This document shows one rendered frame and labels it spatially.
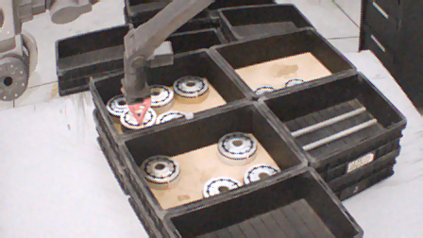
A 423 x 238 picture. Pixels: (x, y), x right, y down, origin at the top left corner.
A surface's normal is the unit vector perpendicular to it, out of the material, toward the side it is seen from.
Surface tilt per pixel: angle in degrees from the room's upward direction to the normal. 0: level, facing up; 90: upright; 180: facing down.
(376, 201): 0
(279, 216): 0
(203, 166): 0
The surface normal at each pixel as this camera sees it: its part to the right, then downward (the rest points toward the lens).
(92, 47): 0.27, 0.58
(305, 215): 0.00, -0.79
